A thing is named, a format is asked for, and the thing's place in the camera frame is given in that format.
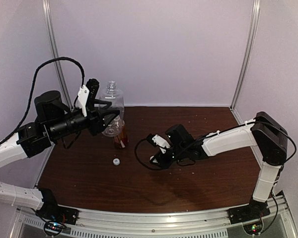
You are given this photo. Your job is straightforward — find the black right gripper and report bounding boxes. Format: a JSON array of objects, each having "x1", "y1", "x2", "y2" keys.
[{"x1": 150, "y1": 143, "x2": 187, "y2": 169}]

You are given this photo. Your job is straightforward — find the small clear plastic bottle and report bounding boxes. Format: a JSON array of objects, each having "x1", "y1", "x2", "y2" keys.
[{"x1": 99, "y1": 81, "x2": 124, "y2": 137}]

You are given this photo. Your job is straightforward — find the large gold label drink bottle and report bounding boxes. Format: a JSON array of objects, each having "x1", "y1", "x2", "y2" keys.
[{"x1": 113, "y1": 120, "x2": 129, "y2": 149}]

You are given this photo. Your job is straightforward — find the white bottle cap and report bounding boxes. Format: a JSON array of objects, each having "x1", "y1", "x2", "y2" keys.
[{"x1": 113, "y1": 158, "x2": 120, "y2": 166}]

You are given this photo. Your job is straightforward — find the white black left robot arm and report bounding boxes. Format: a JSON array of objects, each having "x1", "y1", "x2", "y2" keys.
[{"x1": 0, "y1": 90, "x2": 120, "y2": 220}]

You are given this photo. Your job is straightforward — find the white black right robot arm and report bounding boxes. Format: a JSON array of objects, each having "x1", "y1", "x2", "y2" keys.
[{"x1": 146, "y1": 112, "x2": 290, "y2": 219}]

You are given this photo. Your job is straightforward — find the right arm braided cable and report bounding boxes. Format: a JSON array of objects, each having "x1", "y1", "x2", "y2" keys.
[{"x1": 134, "y1": 116, "x2": 298, "y2": 172}]

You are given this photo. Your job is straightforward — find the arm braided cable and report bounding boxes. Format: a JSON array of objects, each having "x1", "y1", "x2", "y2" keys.
[
  {"x1": 134, "y1": 116, "x2": 298, "y2": 172},
  {"x1": 0, "y1": 56, "x2": 87, "y2": 149}
]

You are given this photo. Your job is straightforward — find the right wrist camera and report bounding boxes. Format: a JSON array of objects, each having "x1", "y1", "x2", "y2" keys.
[{"x1": 146, "y1": 134, "x2": 170, "y2": 154}]

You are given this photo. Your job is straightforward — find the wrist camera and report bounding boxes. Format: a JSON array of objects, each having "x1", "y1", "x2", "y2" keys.
[
  {"x1": 146, "y1": 134, "x2": 170, "y2": 154},
  {"x1": 86, "y1": 78, "x2": 99, "y2": 105}
]

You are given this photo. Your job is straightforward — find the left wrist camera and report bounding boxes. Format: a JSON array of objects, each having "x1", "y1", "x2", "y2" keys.
[{"x1": 86, "y1": 78, "x2": 99, "y2": 105}]

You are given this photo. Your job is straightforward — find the front aluminium frame rail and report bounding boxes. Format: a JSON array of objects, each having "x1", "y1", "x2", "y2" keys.
[{"x1": 12, "y1": 195, "x2": 298, "y2": 238}]

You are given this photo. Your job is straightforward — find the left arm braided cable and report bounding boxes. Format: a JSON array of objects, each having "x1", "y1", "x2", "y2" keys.
[{"x1": 0, "y1": 56, "x2": 87, "y2": 149}]

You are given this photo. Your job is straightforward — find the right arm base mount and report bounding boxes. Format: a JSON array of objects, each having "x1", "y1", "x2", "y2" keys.
[{"x1": 227, "y1": 189, "x2": 279, "y2": 237}]

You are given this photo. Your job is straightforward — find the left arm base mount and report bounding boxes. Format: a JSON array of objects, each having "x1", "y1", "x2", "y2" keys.
[{"x1": 33, "y1": 188, "x2": 79, "y2": 238}]

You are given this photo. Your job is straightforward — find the left aluminium frame post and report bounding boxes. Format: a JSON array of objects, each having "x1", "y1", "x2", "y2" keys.
[{"x1": 42, "y1": 0, "x2": 72, "y2": 108}]

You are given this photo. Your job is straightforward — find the aluminium frame post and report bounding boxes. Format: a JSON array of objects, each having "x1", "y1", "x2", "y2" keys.
[
  {"x1": 230, "y1": 0, "x2": 261, "y2": 112},
  {"x1": 42, "y1": 0, "x2": 72, "y2": 108}
]

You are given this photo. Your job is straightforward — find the right aluminium frame post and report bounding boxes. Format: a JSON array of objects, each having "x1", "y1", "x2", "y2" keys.
[{"x1": 230, "y1": 0, "x2": 261, "y2": 112}]

